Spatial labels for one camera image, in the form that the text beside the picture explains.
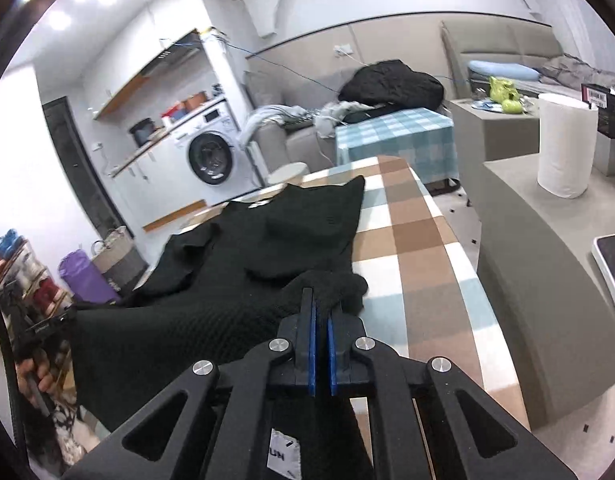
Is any grey blanket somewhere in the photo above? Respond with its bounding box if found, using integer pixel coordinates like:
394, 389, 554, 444
537, 52, 615, 97

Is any shoe rack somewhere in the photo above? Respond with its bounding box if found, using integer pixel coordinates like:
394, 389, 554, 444
0, 229, 76, 342

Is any blue white checked cloth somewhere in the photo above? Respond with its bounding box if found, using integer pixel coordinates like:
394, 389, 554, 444
335, 108, 461, 187

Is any white paper towel roll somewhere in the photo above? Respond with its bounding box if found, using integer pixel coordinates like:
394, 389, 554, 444
536, 92, 601, 200

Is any yellow-green cloth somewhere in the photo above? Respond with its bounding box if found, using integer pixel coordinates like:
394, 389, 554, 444
487, 76, 524, 114

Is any black pot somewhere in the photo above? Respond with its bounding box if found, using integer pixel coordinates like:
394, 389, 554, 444
129, 118, 156, 147

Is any wooden kitchen worktop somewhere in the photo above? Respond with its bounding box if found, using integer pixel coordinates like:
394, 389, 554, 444
105, 127, 174, 179

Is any black jacket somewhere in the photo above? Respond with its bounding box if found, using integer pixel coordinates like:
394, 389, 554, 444
337, 59, 445, 111

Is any woven basket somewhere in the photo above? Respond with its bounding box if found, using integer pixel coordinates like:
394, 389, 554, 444
90, 226, 149, 294

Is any grey cabinet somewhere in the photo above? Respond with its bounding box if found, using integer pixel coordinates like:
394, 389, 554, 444
447, 97, 543, 211

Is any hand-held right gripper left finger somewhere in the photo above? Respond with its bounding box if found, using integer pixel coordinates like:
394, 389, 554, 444
62, 287, 319, 480

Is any white round stool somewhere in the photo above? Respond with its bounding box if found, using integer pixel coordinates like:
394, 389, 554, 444
266, 162, 309, 189

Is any black box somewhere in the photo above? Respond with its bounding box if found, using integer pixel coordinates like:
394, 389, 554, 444
580, 82, 615, 144

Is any beige bed headboard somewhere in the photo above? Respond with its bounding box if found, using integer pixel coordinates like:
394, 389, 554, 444
441, 20, 563, 101

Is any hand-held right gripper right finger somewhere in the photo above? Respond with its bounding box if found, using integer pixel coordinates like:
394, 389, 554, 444
327, 310, 579, 480

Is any blue pillow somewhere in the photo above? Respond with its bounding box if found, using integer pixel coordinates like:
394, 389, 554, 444
467, 60, 541, 82

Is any black knit sweater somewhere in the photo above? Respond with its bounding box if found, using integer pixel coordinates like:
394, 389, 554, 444
70, 175, 371, 480

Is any grey counter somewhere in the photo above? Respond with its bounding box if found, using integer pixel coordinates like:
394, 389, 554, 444
477, 152, 615, 432

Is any grey cloth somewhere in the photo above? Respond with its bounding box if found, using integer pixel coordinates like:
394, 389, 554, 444
312, 101, 371, 139

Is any purple laundry bin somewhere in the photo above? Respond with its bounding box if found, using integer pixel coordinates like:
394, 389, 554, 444
58, 252, 120, 306

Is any dark door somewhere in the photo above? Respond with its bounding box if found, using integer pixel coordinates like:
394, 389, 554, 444
42, 96, 134, 242

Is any white washing machine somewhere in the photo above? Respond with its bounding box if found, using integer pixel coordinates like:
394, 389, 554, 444
172, 99, 261, 199

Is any range hood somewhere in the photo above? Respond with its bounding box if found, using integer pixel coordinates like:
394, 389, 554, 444
138, 40, 204, 79

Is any beige sofa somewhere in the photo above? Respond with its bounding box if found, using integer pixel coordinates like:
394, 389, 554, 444
245, 67, 351, 177

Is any brown blue checked tablecloth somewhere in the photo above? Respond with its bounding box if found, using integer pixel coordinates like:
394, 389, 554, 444
178, 155, 531, 432

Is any red container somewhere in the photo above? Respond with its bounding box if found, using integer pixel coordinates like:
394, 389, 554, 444
160, 91, 211, 129

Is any person's left hand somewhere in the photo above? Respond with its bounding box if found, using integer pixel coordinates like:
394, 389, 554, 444
15, 350, 57, 402

